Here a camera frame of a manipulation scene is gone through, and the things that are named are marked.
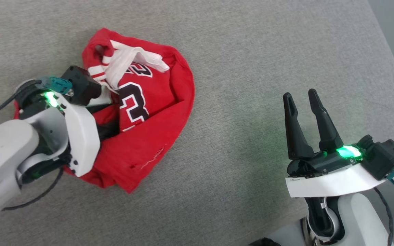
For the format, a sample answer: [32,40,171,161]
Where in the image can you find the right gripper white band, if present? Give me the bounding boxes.
[283,88,386,198]

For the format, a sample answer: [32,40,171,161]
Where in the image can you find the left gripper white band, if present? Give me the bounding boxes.
[16,80,120,177]

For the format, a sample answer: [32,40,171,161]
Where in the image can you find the red basketball jersey white trim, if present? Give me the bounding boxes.
[13,28,195,194]

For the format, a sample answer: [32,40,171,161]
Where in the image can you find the grey fabric sofa seat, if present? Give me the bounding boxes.
[0,0,394,246]

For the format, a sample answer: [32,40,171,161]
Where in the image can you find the teal left camera cable plug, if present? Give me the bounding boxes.
[41,77,74,96]

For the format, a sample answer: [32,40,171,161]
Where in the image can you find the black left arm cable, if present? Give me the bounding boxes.
[0,79,64,211]

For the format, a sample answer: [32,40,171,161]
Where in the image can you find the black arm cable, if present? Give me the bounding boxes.
[373,187,394,246]
[0,79,64,211]

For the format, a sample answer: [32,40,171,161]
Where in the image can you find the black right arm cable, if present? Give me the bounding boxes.
[373,187,394,246]

